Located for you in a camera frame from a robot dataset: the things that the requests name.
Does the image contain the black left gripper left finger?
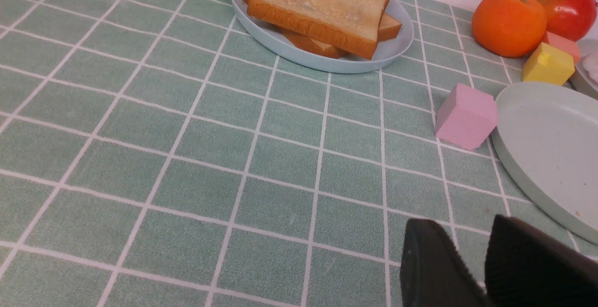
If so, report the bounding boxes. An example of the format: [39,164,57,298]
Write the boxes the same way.
[400,218,491,307]

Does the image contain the toast slice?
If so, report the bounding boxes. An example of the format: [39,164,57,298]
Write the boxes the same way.
[243,0,402,58]
[246,0,390,60]

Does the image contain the salmon foam cube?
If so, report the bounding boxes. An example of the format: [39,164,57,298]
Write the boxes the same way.
[542,31,581,64]

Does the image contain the yellow foam cube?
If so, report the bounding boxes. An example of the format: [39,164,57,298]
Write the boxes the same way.
[521,42,575,86]

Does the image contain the light blue plate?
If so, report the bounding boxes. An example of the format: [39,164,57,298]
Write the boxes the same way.
[231,0,414,74]

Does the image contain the green checkered tablecloth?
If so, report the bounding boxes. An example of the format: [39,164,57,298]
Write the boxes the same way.
[0,0,597,307]

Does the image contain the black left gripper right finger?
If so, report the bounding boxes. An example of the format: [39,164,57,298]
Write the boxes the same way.
[485,215,598,307]

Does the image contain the red apple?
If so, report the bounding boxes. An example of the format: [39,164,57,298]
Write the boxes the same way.
[537,0,597,42]

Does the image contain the orange fruit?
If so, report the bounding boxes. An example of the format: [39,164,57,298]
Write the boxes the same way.
[471,0,548,58]

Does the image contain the pink foam cube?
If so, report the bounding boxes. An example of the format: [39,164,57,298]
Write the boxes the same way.
[435,84,498,151]

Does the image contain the pale green plate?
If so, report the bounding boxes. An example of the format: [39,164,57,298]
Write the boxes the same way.
[491,82,598,243]

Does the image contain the grey plate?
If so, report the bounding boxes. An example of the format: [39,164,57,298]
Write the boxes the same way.
[570,39,598,100]

